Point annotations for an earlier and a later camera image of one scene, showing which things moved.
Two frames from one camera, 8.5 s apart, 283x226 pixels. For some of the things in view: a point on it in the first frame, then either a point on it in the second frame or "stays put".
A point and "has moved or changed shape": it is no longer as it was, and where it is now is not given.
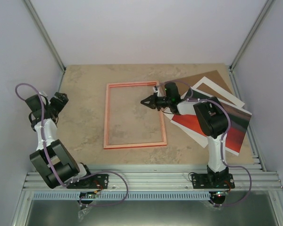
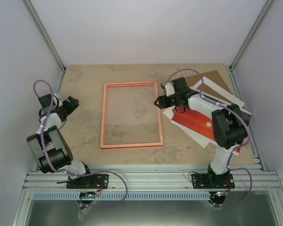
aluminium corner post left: [45, 38] stays put
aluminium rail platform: [167, 178] stays put
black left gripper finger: [63, 99] to [74, 102]
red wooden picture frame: [155, 83] has moved or changed shape
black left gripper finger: [57, 94] to [71, 100]
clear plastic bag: [81, 213] stays put
